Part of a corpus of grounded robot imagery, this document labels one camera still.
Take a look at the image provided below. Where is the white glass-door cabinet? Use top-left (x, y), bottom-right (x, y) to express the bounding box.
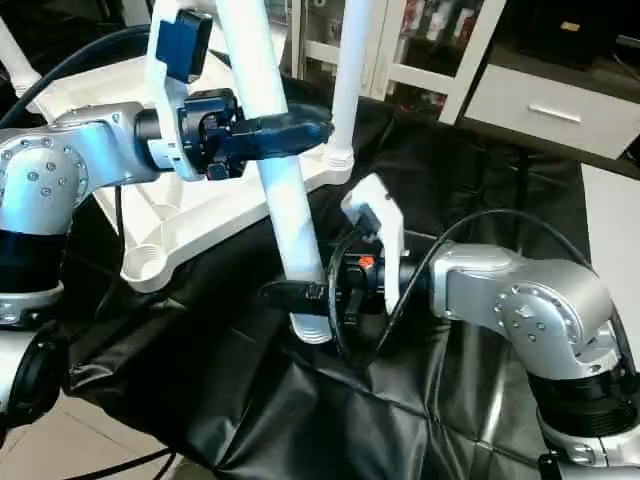
top-left (289, 0), bottom-right (507, 127)

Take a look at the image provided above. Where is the white drawer unit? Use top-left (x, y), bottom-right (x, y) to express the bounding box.
top-left (464, 64), bottom-right (640, 162)

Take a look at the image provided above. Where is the white plastic table leg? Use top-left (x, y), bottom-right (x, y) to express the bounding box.
top-left (0, 18), bottom-right (43, 97)
top-left (327, 0), bottom-right (377, 168)
top-left (214, 0), bottom-right (338, 347)

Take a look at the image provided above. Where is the black work mat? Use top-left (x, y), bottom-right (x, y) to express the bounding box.
top-left (0, 20), bottom-right (640, 480)

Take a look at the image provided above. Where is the white plastic table top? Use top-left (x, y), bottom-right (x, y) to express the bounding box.
top-left (24, 50), bottom-right (357, 294)

